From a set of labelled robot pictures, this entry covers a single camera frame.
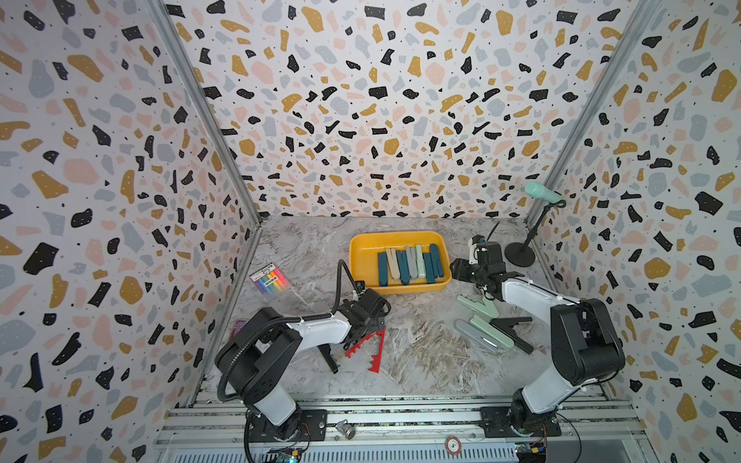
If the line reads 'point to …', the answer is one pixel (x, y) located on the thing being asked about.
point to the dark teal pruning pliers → (436, 261)
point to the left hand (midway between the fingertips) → (375, 315)
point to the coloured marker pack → (270, 280)
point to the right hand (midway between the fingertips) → (463, 265)
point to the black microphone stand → (513, 253)
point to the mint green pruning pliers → (421, 265)
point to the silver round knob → (345, 429)
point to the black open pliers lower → (326, 349)
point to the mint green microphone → (538, 190)
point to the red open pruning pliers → (375, 359)
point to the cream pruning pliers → (393, 263)
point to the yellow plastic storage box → (364, 250)
